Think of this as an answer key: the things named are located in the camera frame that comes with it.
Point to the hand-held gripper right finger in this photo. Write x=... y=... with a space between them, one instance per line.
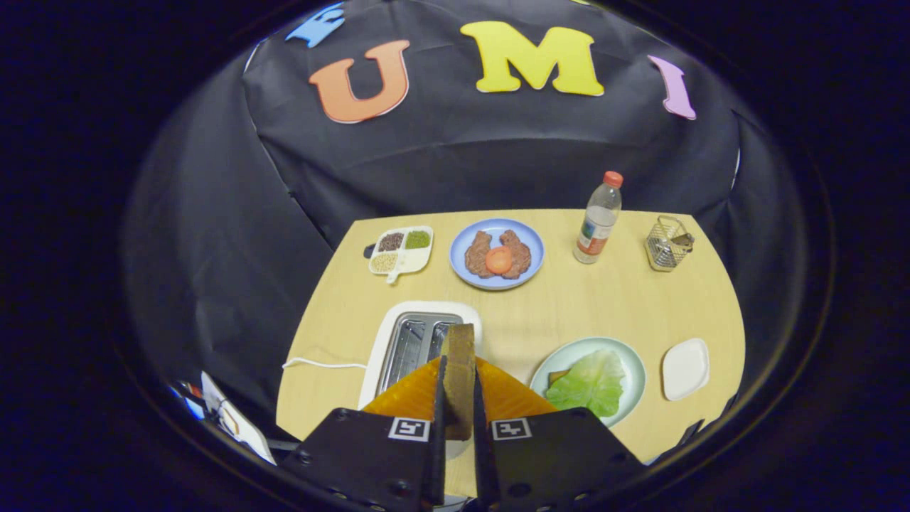
x=561 y=455

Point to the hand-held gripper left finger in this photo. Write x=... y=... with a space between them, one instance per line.
x=355 y=455

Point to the green lettuce leaf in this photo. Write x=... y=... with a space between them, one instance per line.
x=590 y=384

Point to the brown toast slice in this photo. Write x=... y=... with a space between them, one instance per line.
x=461 y=377

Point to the white toaster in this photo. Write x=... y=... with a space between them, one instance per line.
x=384 y=341

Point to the white printed paper sheet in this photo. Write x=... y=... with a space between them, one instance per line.
x=238 y=423

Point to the light green plate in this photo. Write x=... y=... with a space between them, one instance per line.
x=633 y=355

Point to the small white square dish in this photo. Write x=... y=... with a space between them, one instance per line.
x=686 y=370

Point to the white divided condiment tray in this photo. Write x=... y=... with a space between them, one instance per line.
x=416 y=262

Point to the brown meat piece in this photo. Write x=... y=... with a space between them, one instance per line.
x=476 y=256
x=521 y=256

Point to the red tomato slice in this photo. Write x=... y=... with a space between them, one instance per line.
x=499 y=260

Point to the blue plate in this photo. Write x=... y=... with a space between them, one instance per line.
x=458 y=267

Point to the clear bottle with red cap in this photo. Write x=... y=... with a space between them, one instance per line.
x=596 y=227

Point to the black backdrop cloth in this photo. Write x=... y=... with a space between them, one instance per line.
x=462 y=156

